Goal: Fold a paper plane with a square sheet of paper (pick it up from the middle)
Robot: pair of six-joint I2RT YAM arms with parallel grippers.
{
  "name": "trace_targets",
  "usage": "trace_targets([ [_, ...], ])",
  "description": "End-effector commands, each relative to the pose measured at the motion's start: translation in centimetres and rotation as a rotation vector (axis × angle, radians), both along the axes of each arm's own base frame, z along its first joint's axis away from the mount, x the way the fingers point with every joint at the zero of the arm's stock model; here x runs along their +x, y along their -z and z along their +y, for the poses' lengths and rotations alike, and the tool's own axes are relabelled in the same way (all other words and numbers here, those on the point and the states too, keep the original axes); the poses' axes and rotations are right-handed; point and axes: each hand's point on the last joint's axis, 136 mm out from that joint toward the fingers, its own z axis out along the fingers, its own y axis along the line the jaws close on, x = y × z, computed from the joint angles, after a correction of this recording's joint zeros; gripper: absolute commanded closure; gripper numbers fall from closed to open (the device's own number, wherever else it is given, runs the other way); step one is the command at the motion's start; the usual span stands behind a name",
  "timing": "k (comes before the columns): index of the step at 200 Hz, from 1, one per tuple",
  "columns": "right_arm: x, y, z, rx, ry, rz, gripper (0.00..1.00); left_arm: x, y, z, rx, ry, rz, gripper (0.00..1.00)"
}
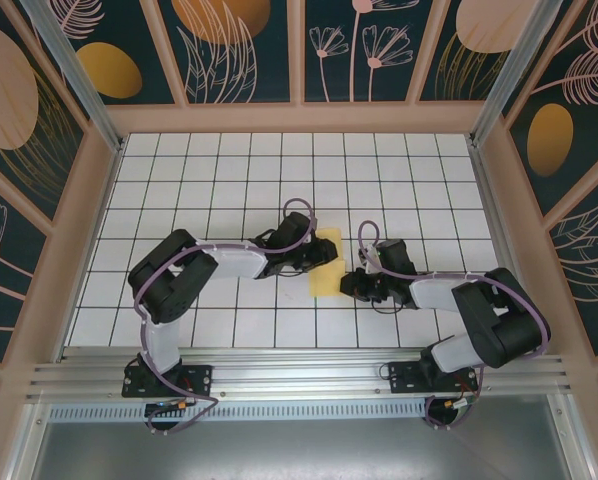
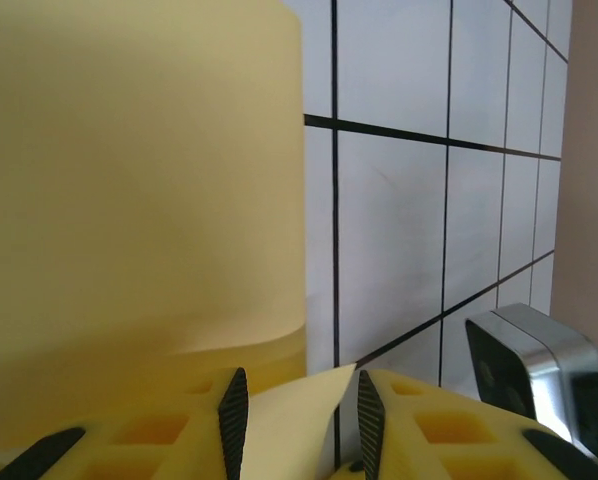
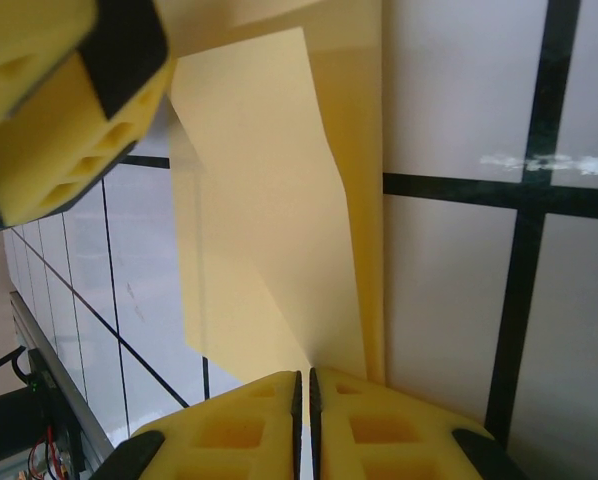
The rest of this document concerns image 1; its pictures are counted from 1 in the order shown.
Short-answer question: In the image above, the yellow cloth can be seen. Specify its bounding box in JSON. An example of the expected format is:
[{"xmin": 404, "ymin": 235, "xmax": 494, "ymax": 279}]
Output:
[{"xmin": 308, "ymin": 227, "xmax": 346, "ymax": 297}]

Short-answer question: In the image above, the grey metal sheet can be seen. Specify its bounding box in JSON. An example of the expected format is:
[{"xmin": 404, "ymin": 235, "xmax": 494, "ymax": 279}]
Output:
[{"xmin": 28, "ymin": 419, "xmax": 580, "ymax": 480}]

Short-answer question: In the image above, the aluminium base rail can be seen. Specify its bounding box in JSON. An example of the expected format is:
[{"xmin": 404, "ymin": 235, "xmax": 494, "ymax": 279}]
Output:
[{"xmin": 26, "ymin": 346, "xmax": 575, "ymax": 402}]

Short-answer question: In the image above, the perforated metal cable tray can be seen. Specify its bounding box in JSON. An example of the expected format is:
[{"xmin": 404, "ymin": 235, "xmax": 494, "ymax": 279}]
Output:
[{"xmin": 48, "ymin": 402, "xmax": 433, "ymax": 422}]

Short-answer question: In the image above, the aluminium frame post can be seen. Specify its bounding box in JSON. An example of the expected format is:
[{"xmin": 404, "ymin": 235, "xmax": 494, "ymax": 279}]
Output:
[
  {"xmin": 470, "ymin": 0, "xmax": 578, "ymax": 149},
  {"xmin": 20, "ymin": 0, "xmax": 126, "ymax": 153}
]

